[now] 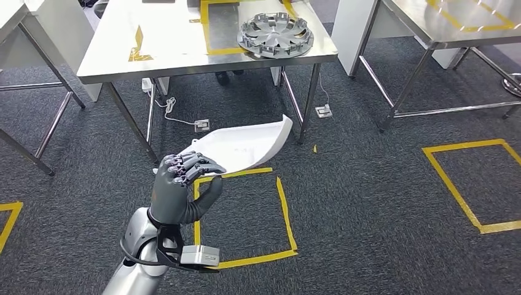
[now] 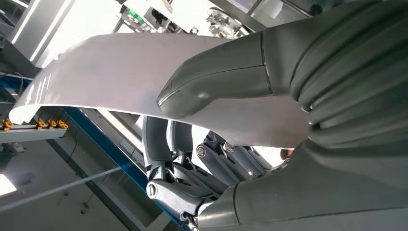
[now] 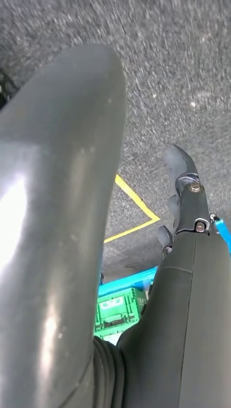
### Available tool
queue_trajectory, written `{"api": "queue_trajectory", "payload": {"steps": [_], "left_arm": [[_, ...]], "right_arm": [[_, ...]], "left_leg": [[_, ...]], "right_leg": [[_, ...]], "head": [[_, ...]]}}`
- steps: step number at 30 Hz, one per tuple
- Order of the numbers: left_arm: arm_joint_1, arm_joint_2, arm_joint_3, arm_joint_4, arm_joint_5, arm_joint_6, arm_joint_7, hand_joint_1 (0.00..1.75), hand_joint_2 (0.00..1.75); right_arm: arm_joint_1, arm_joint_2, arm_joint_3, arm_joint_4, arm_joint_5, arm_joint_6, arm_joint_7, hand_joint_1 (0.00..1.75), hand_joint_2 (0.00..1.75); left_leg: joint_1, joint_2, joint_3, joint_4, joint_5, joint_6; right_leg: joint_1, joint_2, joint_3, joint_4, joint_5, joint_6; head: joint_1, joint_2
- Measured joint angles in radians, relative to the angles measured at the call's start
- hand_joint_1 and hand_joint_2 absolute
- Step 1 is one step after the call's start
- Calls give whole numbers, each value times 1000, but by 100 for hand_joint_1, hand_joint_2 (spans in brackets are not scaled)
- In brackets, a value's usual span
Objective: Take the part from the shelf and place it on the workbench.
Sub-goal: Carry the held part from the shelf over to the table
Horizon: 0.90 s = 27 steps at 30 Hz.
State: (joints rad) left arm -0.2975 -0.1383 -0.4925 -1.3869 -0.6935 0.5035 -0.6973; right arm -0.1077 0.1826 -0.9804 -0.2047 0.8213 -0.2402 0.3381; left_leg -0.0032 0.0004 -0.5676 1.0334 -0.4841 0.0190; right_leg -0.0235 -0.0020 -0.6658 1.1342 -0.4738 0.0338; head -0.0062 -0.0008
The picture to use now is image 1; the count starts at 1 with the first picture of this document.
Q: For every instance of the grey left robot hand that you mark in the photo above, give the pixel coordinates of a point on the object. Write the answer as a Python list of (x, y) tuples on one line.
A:
[(175, 195)]

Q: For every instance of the white curved plastic part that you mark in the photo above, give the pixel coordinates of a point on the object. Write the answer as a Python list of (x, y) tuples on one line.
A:
[(244, 146)]

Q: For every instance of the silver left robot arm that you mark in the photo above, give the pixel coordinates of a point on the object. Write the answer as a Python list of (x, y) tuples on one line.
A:
[(134, 281)]

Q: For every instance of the steel workbench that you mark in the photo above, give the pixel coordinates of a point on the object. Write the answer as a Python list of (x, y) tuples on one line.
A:
[(171, 40)]

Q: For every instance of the metal floor socket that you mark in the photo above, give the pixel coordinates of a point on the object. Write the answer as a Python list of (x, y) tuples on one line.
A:
[(202, 125), (324, 111)]

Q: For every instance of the yellow floor tape outline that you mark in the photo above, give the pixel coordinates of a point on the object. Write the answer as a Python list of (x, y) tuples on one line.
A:
[(252, 259), (464, 145), (12, 205)]

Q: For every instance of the yellow tape scrap on steel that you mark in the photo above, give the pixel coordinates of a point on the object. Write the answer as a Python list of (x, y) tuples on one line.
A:
[(140, 57)]

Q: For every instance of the small yellow tape scrap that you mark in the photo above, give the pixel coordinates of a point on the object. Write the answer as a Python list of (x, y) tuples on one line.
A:
[(314, 150)]

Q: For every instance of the silver wheel hubcap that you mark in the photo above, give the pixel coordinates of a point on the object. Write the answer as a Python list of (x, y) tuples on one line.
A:
[(276, 38)]

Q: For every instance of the white cabinet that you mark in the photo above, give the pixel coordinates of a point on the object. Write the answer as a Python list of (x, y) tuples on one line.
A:
[(443, 57), (69, 36), (354, 36)]

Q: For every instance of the steel table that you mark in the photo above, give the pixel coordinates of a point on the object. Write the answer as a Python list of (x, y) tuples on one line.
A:
[(10, 12), (447, 24)]

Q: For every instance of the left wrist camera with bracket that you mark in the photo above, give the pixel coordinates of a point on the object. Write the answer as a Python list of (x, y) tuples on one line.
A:
[(199, 255)]

